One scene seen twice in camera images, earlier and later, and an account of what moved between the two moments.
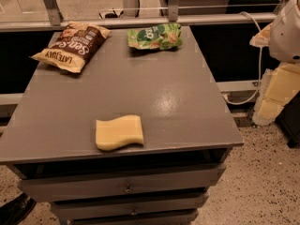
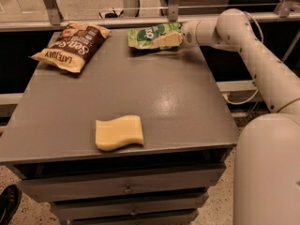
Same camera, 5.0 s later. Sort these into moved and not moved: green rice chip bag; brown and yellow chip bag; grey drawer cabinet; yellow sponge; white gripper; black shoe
Moved: black shoe; white gripper
Not moved: brown and yellow chip bag; green rice chip bag; yellow sponge; grey drawer cabinet
